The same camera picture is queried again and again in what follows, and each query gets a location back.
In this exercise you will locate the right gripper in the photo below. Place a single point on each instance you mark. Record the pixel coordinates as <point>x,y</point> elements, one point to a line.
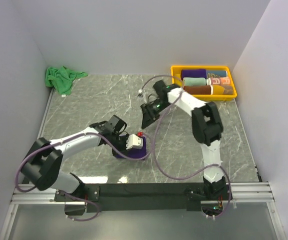
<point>149,115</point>

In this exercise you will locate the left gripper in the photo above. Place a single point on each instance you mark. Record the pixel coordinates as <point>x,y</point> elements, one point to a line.
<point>124,147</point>

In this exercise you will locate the purple towel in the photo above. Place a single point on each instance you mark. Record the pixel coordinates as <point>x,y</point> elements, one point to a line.
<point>138,153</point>
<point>193,73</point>

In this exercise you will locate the green towel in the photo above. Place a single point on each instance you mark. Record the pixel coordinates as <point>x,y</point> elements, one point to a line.
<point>61,79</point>

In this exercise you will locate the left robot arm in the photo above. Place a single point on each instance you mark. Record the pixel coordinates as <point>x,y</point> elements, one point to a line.
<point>42,165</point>

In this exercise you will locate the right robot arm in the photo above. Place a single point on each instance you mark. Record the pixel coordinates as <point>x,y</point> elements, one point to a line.
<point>206,126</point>

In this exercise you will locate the yellow plastic tray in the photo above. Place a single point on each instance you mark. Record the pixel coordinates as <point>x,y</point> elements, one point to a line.
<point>176,71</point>

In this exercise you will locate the rolled mint towel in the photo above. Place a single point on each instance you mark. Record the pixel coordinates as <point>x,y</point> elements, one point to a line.
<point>195,81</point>

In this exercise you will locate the rolled brown towel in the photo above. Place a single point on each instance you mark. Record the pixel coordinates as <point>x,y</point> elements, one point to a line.
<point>199,90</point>

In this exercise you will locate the rolled purple towel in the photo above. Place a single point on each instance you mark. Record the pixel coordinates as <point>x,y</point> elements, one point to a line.
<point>193,73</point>

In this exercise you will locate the black base beam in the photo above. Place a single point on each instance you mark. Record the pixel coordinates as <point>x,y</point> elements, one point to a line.
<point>191,196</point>

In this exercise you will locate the rolled pink printed towel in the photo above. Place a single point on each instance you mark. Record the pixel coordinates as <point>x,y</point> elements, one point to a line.
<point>222,81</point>

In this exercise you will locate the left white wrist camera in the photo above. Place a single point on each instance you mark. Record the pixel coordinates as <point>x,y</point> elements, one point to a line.
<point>134,142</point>

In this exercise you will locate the aluminium rail frame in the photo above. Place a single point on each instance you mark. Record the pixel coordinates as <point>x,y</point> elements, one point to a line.
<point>251,215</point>

